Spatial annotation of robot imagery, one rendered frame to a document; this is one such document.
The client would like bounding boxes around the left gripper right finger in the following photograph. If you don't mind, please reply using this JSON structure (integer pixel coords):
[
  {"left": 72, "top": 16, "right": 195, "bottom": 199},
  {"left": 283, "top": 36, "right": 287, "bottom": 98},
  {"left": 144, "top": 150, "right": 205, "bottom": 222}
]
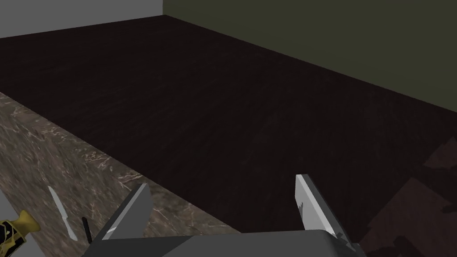
[{"left": 295, "top": 174, "right": 354, "bottom": 245}]

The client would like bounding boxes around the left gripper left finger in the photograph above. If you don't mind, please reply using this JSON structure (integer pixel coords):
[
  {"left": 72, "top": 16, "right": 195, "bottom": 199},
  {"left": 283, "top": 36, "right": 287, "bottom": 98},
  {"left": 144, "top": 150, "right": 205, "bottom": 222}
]
[{"left": 101, "top": 182, "right": 154, "bottom": 241}]

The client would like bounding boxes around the thin black stick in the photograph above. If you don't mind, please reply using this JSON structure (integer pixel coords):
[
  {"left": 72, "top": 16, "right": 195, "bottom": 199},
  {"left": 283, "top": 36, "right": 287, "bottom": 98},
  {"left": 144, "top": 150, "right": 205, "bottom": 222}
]
[{"left": 82, "top": 216, "right": 93, "bottom": 245}]

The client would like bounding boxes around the silver knife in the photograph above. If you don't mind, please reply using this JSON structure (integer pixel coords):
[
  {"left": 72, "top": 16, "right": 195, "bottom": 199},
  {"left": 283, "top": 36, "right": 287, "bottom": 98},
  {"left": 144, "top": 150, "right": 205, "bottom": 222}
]
[{"left": 47, "top": 185, "right": 79, "bottom": 241}]

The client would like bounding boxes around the black and gold bottle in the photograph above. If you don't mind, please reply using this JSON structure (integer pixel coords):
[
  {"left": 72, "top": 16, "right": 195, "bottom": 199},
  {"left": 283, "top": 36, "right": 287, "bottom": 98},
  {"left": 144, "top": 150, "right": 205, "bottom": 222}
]
[{"left": 0, "top": 210, "right": 41, "bottom": 256}]

